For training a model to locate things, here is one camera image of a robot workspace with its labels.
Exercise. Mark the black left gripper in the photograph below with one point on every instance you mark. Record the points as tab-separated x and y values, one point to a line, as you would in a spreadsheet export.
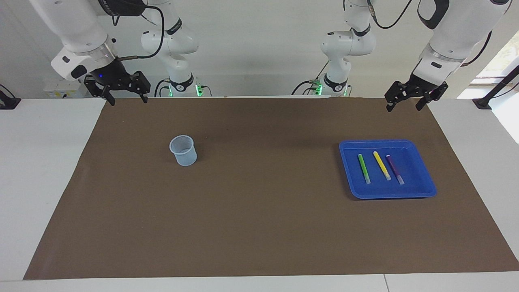
421	84

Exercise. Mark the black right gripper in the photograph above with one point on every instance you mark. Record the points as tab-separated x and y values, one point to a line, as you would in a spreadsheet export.
111	75

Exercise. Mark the purple pen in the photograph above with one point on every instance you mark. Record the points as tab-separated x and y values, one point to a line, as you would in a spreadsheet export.
394	169

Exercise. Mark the yellow pen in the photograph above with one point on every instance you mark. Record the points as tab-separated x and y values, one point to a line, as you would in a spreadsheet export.
382	165

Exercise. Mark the green pen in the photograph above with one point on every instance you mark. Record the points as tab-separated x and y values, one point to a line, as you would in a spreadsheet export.
363	168

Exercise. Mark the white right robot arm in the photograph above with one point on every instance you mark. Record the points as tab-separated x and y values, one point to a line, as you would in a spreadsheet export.
81	24

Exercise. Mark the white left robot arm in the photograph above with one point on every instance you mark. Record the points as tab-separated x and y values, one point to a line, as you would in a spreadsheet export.
462	28

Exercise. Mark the blue plastic tray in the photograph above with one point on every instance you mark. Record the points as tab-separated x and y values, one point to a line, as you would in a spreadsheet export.
409	182

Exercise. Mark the translucent plastic cup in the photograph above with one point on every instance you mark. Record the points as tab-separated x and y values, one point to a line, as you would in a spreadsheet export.
184	154

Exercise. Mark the black table clamp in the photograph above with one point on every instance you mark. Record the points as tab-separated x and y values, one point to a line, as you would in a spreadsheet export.
8	101

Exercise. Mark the brown table mat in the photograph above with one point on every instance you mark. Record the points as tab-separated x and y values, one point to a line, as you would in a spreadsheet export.
259	227

